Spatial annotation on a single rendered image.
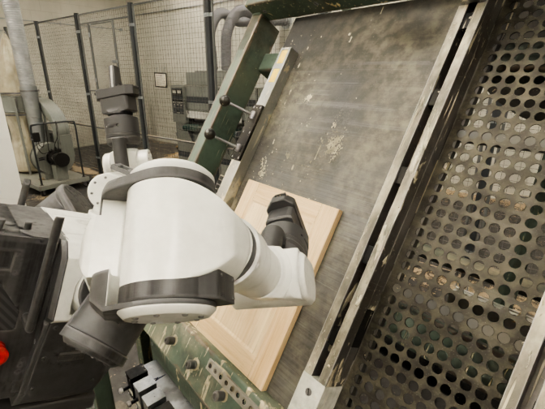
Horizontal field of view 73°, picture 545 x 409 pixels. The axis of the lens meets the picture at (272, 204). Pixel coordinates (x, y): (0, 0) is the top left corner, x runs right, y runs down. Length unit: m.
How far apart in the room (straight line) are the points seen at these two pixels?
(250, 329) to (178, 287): 0.77
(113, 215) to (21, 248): 0.32
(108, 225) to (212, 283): 0.12
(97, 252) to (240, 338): 0.76
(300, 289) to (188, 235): 0.22
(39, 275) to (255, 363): 0.58
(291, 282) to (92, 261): 0.23
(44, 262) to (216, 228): 0.38
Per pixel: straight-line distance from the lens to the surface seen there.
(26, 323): 0.68
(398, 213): 0.81
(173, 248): 0.30
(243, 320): 1.07
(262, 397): 0.99
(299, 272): 0.48
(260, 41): 1.56
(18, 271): 0.68
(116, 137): 1.03
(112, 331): 0.56
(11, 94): 6.67
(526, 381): 0.71
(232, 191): 1.23
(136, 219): 0.32
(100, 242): 0.36
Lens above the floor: 1.62
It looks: 20 degrees down
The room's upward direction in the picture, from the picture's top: straight up
